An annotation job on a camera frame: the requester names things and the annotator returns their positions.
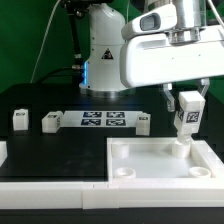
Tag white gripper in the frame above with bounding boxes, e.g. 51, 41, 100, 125
120, 29, 224, 112

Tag white square tabletop part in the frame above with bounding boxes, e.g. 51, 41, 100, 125
107, 138, 224, 189

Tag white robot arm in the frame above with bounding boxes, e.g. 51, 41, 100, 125
61, 0, 224, 112

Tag white sheet with fiducial tags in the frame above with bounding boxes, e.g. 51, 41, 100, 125
62, 111, 142, 128

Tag white L-shaped obstacle fence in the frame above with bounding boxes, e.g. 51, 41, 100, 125
0, 141, 224, 211

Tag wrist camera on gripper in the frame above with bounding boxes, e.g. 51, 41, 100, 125
121, 4, 177, 40

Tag black cable bundle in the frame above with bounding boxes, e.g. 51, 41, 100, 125
35, 0, 88, 84

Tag white cable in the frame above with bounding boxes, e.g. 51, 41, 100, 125
30, 0, 63, 84

